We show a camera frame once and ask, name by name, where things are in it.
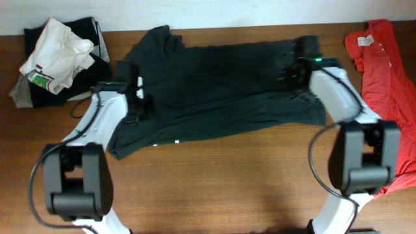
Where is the white printed t-shirt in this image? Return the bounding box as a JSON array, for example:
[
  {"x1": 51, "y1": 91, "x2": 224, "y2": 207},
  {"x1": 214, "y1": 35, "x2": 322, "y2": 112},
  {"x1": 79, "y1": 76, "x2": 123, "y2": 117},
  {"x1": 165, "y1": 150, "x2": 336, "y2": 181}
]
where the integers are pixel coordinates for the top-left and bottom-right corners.
[{"x1": 19, "y1": 18, "x2": 95, "y2": 95}]

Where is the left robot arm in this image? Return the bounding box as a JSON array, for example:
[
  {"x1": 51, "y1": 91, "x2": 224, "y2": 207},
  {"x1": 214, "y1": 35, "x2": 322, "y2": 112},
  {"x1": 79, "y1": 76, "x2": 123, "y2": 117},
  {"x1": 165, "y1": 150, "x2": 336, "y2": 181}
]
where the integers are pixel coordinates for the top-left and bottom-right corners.
[{"x1": 41, "y1": 60, "x2": 153, "y2": 233}]

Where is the dark green t-shirt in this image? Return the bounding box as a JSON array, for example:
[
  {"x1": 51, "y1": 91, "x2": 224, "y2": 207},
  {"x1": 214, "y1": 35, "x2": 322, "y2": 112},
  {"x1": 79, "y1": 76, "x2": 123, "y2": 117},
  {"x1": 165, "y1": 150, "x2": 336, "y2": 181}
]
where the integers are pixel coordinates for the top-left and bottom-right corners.
[{"x1": 108, "y1": 26, "x2": 326, "y2": 159}]

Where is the red t-shirt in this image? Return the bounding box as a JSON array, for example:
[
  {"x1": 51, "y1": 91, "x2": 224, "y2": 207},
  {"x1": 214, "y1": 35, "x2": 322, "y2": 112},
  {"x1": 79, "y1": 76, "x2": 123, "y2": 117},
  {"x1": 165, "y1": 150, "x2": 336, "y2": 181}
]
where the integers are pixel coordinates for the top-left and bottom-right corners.
[{"x1": 344, "y1": 19, "x2": 415, "y2": 199}]

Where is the grey folded garment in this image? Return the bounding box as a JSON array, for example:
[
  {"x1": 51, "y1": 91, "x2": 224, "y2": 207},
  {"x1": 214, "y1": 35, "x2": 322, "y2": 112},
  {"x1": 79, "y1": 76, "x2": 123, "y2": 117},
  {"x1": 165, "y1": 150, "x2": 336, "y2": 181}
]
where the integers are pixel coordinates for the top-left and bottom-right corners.
[{"x1": 8, "y1": 17, "x2": 111, "y2": 109}]

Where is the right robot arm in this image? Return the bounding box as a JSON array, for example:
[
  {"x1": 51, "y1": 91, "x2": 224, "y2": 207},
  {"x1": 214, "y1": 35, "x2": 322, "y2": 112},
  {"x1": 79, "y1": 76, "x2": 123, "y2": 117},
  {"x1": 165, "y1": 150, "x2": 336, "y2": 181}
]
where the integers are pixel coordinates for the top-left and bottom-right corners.
[{"x1": 282, "y1": 36, "x2": 401, "y2": 234}]

